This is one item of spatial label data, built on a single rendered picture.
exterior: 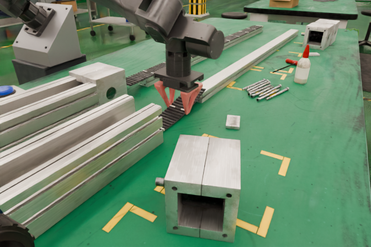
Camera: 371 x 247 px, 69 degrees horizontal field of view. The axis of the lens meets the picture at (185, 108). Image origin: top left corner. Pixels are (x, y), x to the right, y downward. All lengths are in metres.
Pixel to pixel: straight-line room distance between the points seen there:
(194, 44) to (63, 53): 0.67
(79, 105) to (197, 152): 0.33
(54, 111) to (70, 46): 0.57
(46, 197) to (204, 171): 0.21
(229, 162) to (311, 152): 0.25
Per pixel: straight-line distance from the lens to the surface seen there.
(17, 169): 0.46
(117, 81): 0.68
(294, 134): 0.62
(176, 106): 0.66
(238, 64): 0.93
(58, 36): 1.10
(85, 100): 0.63
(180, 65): 0.58
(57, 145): 0.48
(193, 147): 0.38
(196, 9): 7.10
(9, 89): 0.73
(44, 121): 0.59
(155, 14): 0.52
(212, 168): 0.34
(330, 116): 0.73
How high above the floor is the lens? 1.10
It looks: 28 degrees down
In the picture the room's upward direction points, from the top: straight up
